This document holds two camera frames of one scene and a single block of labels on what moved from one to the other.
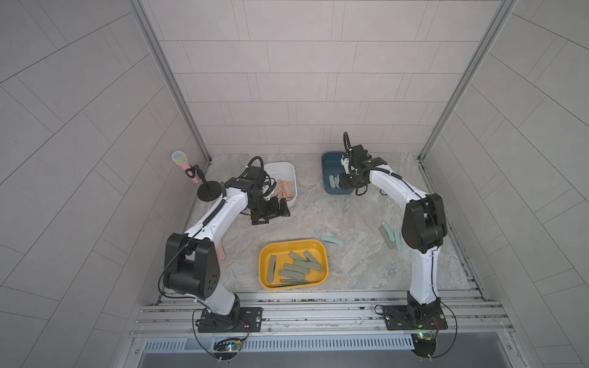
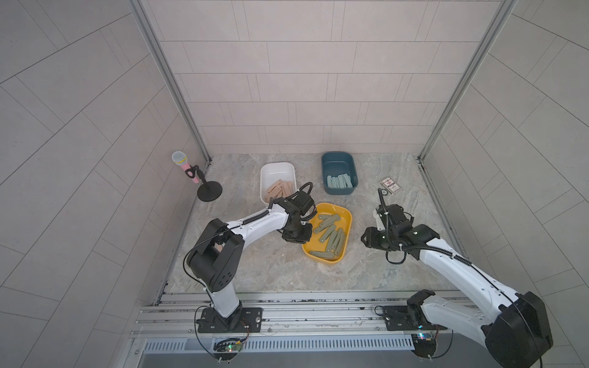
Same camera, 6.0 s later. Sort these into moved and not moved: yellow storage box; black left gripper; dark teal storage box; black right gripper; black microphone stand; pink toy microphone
Moved: black right gripper; yellow storage box; black left gripper
Not moved: dark teal storage box; black microphone stand; pink toy microphone
